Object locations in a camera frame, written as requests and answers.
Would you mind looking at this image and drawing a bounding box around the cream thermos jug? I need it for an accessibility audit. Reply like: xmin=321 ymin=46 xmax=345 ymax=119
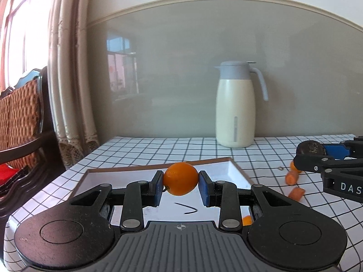
xmin=215 ymin=61 xmax=269 ymax=148

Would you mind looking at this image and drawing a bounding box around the orange mandarin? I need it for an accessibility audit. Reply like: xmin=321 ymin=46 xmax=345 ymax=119
xmin=163 ymin=162 xmax=199 ymax=196
xmin=290 ymin=161 xmax=302 ymax=174

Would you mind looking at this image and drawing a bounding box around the brown cardboard box tray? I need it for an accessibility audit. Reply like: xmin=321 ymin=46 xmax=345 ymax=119
xmin=68 ymin=156 xmax=256 ymax=224

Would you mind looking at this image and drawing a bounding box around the peeled rough mandarin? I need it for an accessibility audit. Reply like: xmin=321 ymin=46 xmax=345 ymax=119
xmin=242 ymin=215 xmax=253 ymax=226

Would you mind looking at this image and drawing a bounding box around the red bag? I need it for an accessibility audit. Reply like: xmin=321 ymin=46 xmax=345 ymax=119
xmin=0 ymin=163 xmax=20 ymax=186

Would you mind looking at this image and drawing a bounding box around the wooden bench with cushion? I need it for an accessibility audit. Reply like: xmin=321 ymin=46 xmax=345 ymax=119
xmin=0 ymin=66 xmax=68 ymax=213

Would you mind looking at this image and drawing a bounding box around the orange mandarin front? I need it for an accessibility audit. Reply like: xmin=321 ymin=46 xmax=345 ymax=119
xmin=163 ymin=162 xmax=199 ymax=196

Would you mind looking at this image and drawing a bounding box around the white grid tablecloth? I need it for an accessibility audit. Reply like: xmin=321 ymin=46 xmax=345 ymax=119
xmin=1 ymin=136 xmax=362 ymax=271

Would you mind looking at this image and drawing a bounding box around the dark chestnut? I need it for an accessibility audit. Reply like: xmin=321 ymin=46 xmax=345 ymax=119
xmin=296 ymin=140 xmax=326 ymax=155

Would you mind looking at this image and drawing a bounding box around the carrot piece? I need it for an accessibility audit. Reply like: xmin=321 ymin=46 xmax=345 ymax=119
xmin=288 ymin=187 xmax=305 ymax=202
xmin=285 ymin=171 xmax=300 ymax=185

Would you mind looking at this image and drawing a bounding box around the beige lace curtain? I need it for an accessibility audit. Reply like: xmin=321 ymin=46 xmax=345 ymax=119
xmin=47 ymin=0 xmax=99 ymax=169

